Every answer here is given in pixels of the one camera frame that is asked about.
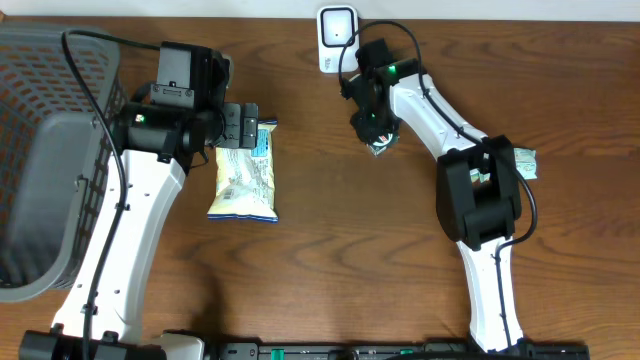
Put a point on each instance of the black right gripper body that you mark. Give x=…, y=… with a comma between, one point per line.
x=371, y=117

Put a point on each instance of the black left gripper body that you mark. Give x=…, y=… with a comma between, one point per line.
x=240, y=125

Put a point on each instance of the dark green round-label packet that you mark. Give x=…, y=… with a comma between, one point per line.
x=383, y=143

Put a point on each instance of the white blue snack bag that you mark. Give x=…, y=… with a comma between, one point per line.
x=245, y=182

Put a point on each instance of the green wet wipe packet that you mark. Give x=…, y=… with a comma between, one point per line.
x=526, y=163

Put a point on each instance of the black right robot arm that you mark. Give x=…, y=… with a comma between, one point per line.
x=477, y=195

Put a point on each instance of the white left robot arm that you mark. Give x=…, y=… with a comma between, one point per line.
x=154, y=139

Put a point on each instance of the dark grey plastic basket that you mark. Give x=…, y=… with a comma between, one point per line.
x=54, y=163

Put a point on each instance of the black mounting rail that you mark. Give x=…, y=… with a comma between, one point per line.
x=433, y=350

